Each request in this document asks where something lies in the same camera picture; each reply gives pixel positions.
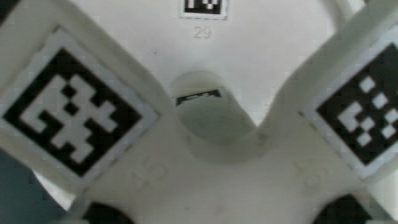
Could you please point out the white cross-shaped table base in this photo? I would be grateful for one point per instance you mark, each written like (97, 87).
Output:
(319, 152)

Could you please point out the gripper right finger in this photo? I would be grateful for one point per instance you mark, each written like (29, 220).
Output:
(353, 209)

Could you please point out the white cylindrical table leg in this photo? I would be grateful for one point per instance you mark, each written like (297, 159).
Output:
(210, 112)

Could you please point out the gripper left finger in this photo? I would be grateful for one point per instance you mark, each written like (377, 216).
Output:
(91, 212)

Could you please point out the white round table top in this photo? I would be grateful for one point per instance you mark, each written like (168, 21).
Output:
(118, 61)

